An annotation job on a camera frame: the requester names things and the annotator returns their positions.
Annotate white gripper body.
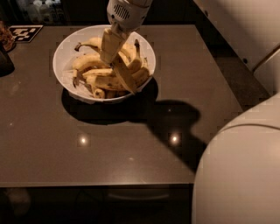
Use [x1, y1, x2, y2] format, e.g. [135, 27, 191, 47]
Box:
[107, 0, 153, 32]

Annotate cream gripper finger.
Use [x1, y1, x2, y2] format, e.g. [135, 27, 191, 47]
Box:
[100, 23, 130, 65]

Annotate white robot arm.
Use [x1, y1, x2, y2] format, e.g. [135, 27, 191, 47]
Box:
[190, 0, 280, 224]

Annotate yellow banana back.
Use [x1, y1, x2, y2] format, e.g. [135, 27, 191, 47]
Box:
[120, 43, 137, 61]

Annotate yellow banana right upright stem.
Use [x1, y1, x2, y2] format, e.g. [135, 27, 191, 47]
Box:
[128, 39, 142, 74]

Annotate white bowl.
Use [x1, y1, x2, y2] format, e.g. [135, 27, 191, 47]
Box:
[52, 25, 156, 104]

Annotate small banana front left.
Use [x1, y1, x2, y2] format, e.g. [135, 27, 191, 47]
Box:
[92, 87, 106, 99]

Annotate clear bottles in background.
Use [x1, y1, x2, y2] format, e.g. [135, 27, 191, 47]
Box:
[26, 0, 65, 25]

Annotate black white fiducial marker card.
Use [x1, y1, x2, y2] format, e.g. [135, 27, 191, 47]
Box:
[9, 24, 43, 43]

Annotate snack jar left edge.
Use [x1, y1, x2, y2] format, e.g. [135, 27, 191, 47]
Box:
[0, 21, 16, 52]

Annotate dark object left edge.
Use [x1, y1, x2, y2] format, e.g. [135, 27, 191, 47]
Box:
[0, 43, 15, 76]

